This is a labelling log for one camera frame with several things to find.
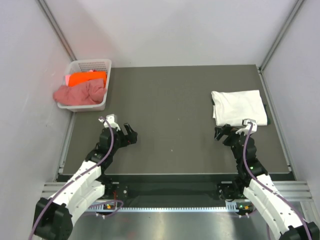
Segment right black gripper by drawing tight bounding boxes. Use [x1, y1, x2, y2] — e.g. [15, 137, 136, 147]
[214, 124, 251, 164]

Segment salmon pink t shirt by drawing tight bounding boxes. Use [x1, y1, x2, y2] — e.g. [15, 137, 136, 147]
[53, 78, 107, 106]

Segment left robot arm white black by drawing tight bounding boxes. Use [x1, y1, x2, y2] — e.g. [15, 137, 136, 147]
[28, 118, 138, 240]

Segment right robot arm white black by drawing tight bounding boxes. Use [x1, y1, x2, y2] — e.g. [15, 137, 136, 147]
[214, 119, 320, 240]

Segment folded white t shirt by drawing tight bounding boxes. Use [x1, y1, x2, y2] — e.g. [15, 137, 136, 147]
[211, 90, 268, 127]

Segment white plastic laundry basket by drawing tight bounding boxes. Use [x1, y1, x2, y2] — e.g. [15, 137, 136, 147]
[57, 58, 112, 113]

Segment orange t shirt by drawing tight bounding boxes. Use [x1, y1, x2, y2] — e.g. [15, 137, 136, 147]
[66, 71, 108, 87]

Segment light pink shirt in basket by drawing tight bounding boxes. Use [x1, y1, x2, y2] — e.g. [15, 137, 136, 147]
[64, 74, 71, 86]

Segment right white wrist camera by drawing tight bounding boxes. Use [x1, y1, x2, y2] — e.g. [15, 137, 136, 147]
[235, 118, 258, 136]

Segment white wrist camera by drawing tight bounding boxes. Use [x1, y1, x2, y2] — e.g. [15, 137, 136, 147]
[235, 118, 258, 136]
[98, 114, 121, 132]

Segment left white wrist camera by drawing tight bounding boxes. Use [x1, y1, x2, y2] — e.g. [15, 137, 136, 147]
[98, 114, 121, 132]

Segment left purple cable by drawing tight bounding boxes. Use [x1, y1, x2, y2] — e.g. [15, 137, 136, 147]
[27, 116, 125, 240]

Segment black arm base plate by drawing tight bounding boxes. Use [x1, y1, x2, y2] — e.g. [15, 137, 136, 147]
[105, 182, 245, 203]

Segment grey slotted cable duct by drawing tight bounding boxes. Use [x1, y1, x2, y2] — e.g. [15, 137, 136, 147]
[86, 201, 255, 214]

